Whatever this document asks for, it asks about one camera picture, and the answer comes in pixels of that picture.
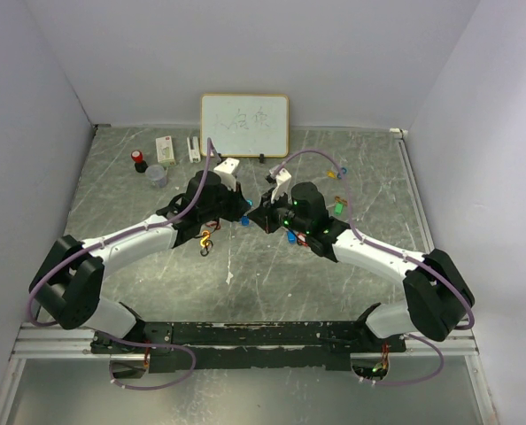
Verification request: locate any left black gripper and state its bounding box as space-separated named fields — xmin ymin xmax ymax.
xmin=200 ymin=178 xmax=251 ymax=224

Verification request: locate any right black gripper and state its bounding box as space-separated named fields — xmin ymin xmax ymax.
xmin=247 ymin=187 xmax=310 ymax=236

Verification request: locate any green tag key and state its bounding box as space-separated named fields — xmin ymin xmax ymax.
xmin=334 ymin=202 xmax=346 ymax=215

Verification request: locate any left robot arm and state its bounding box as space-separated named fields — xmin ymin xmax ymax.
xmin=29 ymin=170 xmax=250 ymax=353

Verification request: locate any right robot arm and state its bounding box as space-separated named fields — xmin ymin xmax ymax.
xmin=248 ymin=182 xmax=475 ymax=352

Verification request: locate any orange S carabiner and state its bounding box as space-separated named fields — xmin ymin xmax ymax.
xmin=200 ymin=230 xmax=213 ymax=250

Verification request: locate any black S carabiner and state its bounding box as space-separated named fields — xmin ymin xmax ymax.
xmin=200 ymin=240 xmax=213 ymax=257

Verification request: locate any clear plastic cup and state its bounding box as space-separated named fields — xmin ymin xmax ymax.
xmin=145 ymin=164 xmax=167 ymax=188

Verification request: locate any white green box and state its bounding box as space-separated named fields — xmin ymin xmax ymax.
xmin=155 ymin=135 xmax=176 ymax=167

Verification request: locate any small whiteboard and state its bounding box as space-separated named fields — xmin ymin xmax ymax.
xmin=199 ymin=93 xmax=290 ymax=158

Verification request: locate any red black stamp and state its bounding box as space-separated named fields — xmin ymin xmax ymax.
xmin=130 ymin=150 xmax=148 ymax=174

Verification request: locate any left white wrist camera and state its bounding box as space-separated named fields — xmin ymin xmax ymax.
xmin=213 ymin=158 xmax=240 ymax=191

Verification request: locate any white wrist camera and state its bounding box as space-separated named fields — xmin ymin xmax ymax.
xmin=267 ymin=166 xmax=292 ymax=204
xmin=213 ymin=158 xmax=240 ymax=191

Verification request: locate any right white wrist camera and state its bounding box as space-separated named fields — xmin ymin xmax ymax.
xmin=267 ymin=166 xmax=292 ymax=204

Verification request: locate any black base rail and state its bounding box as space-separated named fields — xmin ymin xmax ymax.
xmin=90 ymin=320 xmax=406 ymax=373

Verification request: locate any right aluminium side rail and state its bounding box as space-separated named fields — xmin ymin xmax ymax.
xmin=390 ymin=128 xmax=499 ymax=424

